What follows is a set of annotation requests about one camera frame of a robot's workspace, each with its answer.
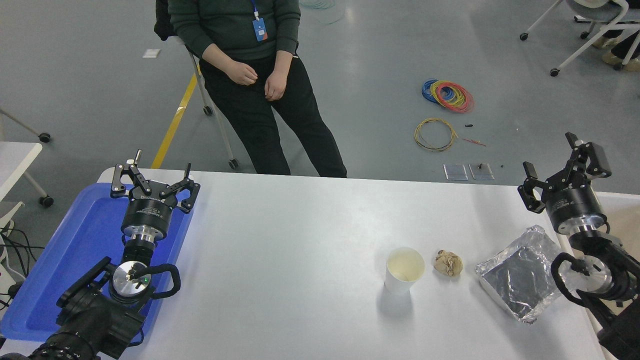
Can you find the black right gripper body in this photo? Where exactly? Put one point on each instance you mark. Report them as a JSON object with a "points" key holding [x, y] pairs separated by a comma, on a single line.
{"points": [[575, 207]]}

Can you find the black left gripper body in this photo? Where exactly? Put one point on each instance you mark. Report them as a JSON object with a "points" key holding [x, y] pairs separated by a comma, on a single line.
{"points": [[149, 214]]}

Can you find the white paper cup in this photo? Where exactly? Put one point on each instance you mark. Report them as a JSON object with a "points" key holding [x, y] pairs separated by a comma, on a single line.
{"points": [[400, 282]]}

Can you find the person's left forearm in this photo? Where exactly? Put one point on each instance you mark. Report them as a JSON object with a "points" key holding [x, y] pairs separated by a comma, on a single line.
{"points": [[282, 62]]}

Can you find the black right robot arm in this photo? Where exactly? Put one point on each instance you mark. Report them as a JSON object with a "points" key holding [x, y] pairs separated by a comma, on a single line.
{"points": [[617, 280]]}

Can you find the person's right forearm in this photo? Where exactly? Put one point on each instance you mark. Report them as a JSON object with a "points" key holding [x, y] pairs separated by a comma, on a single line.
{"points": [[217, 54]]}

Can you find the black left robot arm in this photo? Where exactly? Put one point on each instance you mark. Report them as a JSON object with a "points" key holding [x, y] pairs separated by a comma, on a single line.
{"points": [[90, 320]]}

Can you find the person's right hand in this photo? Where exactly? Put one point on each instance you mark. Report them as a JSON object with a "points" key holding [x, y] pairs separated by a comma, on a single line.
{"points": [[241, 73]]}

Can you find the person's left hand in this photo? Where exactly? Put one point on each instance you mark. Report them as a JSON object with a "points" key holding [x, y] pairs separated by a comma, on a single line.
{"points": [[276, 86]]}

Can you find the large pale bin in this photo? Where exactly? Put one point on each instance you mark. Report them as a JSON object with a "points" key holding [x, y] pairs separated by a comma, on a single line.
{"points": [[625, 225]]}

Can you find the wheeled chair with grey legs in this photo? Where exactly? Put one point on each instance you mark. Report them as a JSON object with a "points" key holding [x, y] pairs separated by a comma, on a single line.
{"points": [[233, 163]]}

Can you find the clear plastic plate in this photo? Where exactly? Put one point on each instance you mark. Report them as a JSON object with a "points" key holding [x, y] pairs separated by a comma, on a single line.
{"points": [[481, 172], [455, 172]]}

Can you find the blue plastic tray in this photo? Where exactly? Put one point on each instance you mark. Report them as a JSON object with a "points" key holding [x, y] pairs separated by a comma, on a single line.
{"points": [[85, 245]]}

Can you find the silver foil tray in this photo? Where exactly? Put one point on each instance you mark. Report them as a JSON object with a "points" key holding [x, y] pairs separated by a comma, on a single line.
{"points": [[520, 280]]}

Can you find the person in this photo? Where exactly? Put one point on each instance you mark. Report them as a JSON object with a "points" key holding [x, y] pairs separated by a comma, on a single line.
{"points": [[627, 47], [260, 115]]}

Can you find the white caster leg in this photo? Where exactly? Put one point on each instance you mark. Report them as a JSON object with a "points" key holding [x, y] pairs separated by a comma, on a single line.
{"points": [[44, 137]]}

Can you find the crumpled tan paper ball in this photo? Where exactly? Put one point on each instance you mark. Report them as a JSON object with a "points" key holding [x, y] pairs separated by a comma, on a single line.
{"points": [[448, 263]]}

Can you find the white side table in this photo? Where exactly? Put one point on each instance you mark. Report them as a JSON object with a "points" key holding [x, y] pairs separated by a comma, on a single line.
{"points": [[15, 160]]}

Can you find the white paper scrap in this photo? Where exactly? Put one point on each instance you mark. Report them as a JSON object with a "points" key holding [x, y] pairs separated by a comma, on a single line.
{"points": [[151, 53]]}

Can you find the white wheeled office chair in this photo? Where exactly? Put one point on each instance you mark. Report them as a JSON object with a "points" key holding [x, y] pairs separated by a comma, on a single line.
{"points": [[595, 12]]}

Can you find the blue badge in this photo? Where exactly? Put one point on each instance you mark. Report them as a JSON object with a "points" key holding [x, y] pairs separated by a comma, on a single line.
{"points": [[259, 29]]}

